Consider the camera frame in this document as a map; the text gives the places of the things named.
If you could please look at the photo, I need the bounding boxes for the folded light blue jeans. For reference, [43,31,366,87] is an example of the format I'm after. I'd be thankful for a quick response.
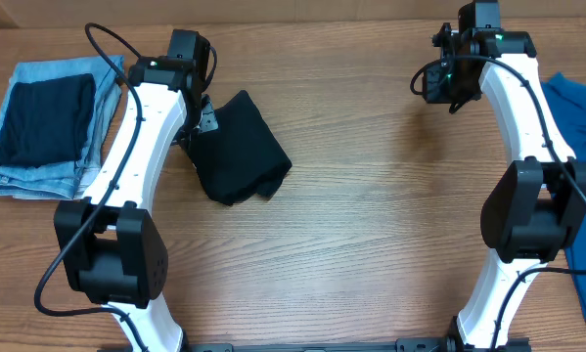
[0,57,121,200]

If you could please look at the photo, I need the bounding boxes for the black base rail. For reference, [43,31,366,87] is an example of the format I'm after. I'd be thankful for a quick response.
[180,337,487,352]

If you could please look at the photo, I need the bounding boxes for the black t-shirt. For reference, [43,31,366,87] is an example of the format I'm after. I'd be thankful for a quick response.
[186,90,293,206]

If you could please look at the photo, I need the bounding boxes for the folded dark navy shirt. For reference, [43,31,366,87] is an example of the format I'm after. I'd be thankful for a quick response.
[0,73,96,167]

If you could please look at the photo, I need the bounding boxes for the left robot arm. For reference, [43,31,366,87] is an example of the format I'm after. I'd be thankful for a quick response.
[34,29,218,351]

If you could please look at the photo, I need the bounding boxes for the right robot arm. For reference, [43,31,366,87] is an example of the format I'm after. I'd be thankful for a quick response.
[395,0,586,351]

